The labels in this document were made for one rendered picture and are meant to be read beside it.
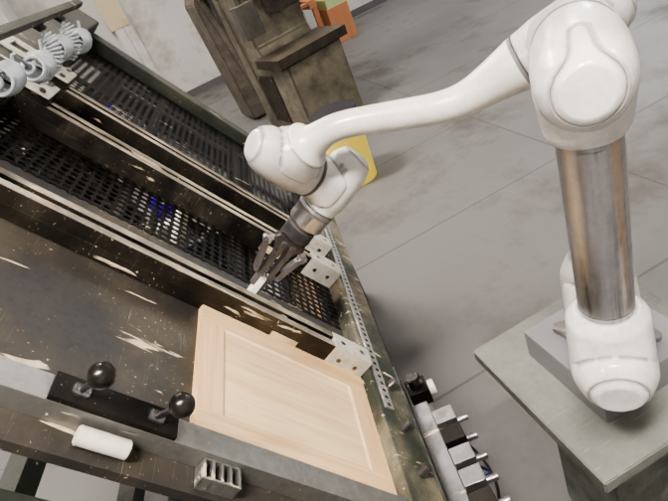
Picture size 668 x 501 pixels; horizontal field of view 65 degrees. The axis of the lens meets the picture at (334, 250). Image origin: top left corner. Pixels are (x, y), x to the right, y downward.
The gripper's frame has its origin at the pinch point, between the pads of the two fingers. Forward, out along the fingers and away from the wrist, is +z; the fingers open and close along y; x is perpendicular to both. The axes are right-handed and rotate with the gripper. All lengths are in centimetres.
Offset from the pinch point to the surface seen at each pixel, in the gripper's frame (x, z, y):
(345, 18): -813, -74, -161
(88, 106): -56, 3, 55
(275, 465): 48.4, 3.8, -4.6
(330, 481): 48, 4, -17
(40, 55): -32, -11, 67
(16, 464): -25, 121, 19
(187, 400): 54, -8, 19
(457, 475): 35, 2, -58
